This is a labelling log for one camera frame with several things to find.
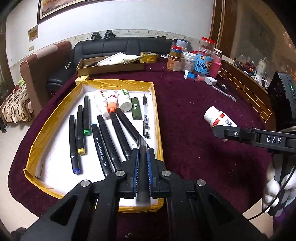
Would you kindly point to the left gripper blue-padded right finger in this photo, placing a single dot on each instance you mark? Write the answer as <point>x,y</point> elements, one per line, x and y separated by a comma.
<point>153,173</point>

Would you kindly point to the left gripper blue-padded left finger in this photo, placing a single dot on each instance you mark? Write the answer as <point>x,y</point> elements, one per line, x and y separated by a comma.
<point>134,167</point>

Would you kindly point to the black marker pink cap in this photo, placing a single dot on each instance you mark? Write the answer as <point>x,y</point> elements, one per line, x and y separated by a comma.
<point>113,155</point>

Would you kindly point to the thin black pen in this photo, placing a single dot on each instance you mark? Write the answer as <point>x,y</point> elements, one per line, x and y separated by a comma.
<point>143,194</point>

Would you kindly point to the black marker green caps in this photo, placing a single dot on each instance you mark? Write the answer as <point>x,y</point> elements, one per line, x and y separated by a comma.
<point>86,116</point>

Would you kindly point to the black marker yellow ends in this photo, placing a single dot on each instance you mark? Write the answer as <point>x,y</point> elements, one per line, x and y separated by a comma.
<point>80,132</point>

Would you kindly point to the black marker blue cap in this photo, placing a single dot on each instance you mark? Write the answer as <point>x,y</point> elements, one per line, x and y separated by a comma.
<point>72,145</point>

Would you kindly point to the white bottle red label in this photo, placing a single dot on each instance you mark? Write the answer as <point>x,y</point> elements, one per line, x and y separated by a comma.
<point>215,117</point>

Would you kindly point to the right white-gloved hand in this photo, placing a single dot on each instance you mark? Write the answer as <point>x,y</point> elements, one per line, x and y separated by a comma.
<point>272,188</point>

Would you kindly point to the clear gel pen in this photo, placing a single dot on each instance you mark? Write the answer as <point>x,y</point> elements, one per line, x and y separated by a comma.
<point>146,120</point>

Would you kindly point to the green lighter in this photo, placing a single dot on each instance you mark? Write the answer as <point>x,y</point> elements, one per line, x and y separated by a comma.
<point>136,111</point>

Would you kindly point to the yellow-taped white tray box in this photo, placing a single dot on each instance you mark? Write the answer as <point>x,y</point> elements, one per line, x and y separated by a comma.
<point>89,135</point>

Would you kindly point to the white bottle green label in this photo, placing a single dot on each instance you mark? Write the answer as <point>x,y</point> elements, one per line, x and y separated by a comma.
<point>124,100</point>

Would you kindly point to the orange-capped glue bottle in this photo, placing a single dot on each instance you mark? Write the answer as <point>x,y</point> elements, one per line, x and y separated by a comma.
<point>112,101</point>

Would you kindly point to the blue small box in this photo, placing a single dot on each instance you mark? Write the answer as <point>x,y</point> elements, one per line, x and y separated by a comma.
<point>191,76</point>

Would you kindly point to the brown cardboard box with papers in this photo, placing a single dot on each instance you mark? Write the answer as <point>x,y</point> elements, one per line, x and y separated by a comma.
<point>118,62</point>

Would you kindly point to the white power adapter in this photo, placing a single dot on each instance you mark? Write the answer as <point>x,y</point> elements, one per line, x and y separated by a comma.
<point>210,81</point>

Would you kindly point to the jar with red lid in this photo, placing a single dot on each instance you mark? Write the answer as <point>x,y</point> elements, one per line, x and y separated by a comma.
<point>175,59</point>

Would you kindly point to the white plastic tub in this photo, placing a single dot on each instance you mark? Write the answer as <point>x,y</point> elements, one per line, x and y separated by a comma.
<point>188,61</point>

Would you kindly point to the pink bottle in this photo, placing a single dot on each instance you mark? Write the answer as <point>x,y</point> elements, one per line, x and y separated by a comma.
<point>216,64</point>

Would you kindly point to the blue snack bag jar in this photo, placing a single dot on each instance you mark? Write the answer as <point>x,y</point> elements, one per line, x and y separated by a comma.
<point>204,57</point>

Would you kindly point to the black leather sofa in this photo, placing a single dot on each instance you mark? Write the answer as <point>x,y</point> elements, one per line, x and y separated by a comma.
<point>101,48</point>

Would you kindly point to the maroon armchair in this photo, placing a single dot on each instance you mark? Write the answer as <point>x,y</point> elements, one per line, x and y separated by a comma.
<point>38,67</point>

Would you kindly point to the wooden glass cabinet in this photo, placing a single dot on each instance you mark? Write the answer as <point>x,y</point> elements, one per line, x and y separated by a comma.
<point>7,84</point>

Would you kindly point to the framed wall painting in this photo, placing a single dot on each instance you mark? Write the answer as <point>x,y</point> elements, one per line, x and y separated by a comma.
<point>49,9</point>

